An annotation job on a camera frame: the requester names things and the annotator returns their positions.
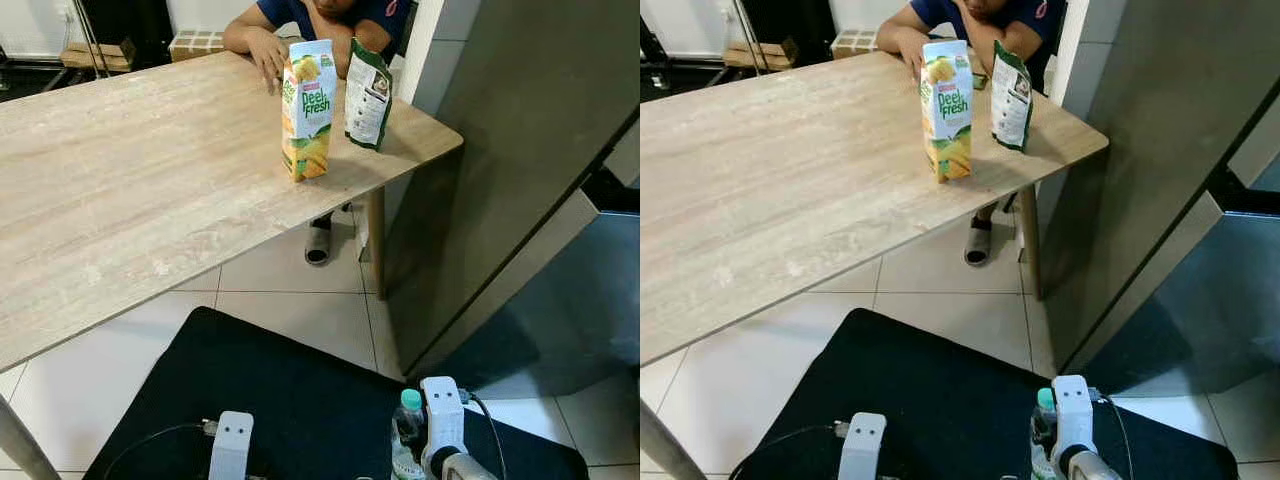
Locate clear bottle teal cap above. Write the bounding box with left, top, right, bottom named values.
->
left=1030, top=387, right=1061, bottom=480
left=391, top=387, right=433, bottom=480

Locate grey fridge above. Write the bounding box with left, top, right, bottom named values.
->
left=1035, top=0, right=1280, bottom=401
left=384, top=0, right=641, bottom=401

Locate light wooden table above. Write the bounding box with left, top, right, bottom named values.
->
left=640, top=50, right=1109, bottom=480
left=0, top=50, right=465, bottom=480

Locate small wooden pallet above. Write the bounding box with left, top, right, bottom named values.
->
left=722, top=38, right=799, bottom=71
left=60, top=38, right=137, bottom=73

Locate black cabinet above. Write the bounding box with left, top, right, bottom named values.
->
left=740, top=0, right=833, bottom=61
left=78, top=0, right=173, bottom=63

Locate cardboard box grid pattern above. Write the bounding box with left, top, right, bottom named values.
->
left=830, top=30, right=881, bottom=59
left=168, top=30, right=229, bottom=63

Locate green white standup pouch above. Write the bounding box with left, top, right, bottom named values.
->
left=990, top=40, right=1034, bottom=153
left=344, top=37, right=394, bottom=152

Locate grey slide sandal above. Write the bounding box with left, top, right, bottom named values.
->
left=964, top=222, right=993, bottom=268
left=304, top=222, right=334, bottom=267

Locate yellow green juice carton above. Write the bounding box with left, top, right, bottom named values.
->
left=920, top=40, right=974, bottom=184
left=281, top=39, right=338, bottom=184

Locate boy in blue shirt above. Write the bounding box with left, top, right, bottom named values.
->
left=222, top=0, right=417, bottom=266
left=876, top=0, right=1066, bottom=268

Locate smooth black floor mat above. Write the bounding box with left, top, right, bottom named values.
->
left=85, top=305, right=591, bottom=480

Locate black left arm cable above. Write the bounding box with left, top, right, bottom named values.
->
left=100, top=420, right=219, bottom=480
left=728, top=420, right=851, bottom=480

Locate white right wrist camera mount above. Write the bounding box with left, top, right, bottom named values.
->
left=1051, top=374, right=1097, bottom=473
left=419, top=375, right=467, bottom=479

